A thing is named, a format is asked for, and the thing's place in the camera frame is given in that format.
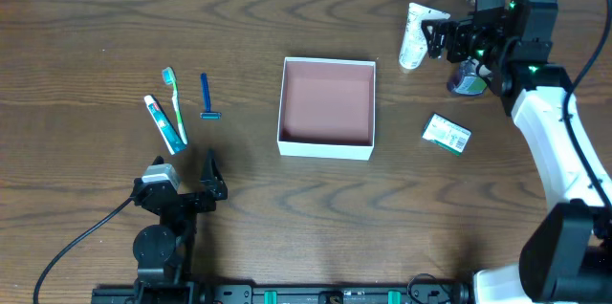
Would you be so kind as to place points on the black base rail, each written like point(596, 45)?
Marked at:
point(427, 291)

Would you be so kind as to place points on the purple soap pump bottle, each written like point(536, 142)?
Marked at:
point(469, 79)

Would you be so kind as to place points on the blue disposable razor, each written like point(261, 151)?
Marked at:
point(207, 114)

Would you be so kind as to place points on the green white soap box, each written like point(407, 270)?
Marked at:
point(446, 134)

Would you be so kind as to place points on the white box with pink interior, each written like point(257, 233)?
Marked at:
point(327, 108)

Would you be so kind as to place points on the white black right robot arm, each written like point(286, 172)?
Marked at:
point(568, 257)

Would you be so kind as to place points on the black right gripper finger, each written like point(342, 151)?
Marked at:
point(436, 40)
point(436, 25)

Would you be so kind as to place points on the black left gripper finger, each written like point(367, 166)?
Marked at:
point(158, 160)
point(212, 180)

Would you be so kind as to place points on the teal white toothpaste tube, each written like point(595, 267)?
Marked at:
point(171, 138)

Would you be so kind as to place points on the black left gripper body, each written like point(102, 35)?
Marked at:
point(186, 200)

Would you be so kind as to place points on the white lotion tube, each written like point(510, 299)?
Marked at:
point(414, 47)

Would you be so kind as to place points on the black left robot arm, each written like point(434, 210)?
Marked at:
point(164, 251)

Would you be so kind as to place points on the green white toothbrush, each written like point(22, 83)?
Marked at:
point(169, 78)

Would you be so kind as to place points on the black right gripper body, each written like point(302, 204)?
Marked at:
point(459, 39)

